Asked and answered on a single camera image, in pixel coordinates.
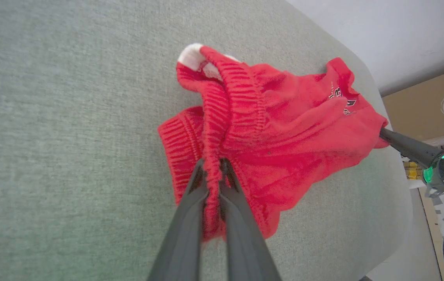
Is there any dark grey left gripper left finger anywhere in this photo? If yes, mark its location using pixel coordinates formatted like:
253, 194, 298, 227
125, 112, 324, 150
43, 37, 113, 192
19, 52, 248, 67
148, 158, 209, 281

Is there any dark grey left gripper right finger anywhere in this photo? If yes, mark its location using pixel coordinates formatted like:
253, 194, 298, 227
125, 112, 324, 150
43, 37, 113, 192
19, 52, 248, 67
219, 158, 283, 281

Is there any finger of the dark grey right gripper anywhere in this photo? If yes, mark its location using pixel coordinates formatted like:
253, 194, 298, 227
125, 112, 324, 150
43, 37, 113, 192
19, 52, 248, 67
380, 128, 443, 169

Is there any red knit garment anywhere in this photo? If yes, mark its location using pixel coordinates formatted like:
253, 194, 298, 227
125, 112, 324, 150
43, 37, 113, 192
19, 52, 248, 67
157, 43, 390, 240

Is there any brown cardboard box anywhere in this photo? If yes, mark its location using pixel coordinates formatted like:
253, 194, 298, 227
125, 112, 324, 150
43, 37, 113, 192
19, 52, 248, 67
382, 64, 444, 142

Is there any grey-green fabric sofa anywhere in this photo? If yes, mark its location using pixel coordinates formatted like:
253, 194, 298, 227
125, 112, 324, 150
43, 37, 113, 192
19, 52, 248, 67
0, 0, 414, 281

